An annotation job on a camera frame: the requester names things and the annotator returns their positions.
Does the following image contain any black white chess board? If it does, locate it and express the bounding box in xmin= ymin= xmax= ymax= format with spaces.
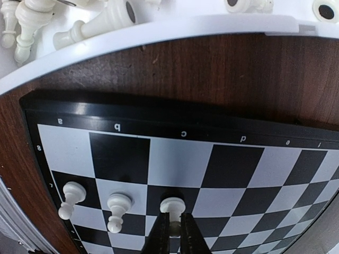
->
xmin=19 ymin=90 xmax=338 ymax=253

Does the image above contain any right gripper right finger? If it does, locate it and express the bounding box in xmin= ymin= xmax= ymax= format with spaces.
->
xmin=180 ymin=213 xmax=211 ymax=254

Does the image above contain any white bishop in tray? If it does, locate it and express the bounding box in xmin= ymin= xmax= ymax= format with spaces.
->
xmin=14 ymin=0 xmax=56 ymax=66

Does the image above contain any white pawn placed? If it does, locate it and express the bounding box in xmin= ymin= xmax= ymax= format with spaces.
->
xmin=107 ymin=193 xmax=132 ymax=233
xmin=160 ymin=197 xmax=186 ymax=237
xmin=58 ymin=182 xmax=86 ymax=220

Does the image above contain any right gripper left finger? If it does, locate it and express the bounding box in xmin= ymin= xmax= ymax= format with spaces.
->
xmin=141 ymin=213 xmax=170 ymax=254

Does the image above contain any white plastic compartment tray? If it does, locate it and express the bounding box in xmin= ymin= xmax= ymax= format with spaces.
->
xmin=1 ymin=1 xmax=338 ymax=94

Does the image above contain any white chess piece in tray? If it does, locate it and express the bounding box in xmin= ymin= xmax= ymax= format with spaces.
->
xmin=1 ymin=1 xmax=19 ymax=49

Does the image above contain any white pawn base up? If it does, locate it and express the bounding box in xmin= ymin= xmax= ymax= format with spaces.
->
xmin=225 ymin=0 xmax=274 ymax=13

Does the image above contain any white piece at tray edge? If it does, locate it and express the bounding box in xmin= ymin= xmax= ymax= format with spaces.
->
xmin=313 ymin=0 xmax=338 ymax=23

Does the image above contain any aluminium front rail frame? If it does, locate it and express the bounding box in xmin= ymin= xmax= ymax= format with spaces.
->
xmin=1 ymin=181 xmax=35 ymax=253

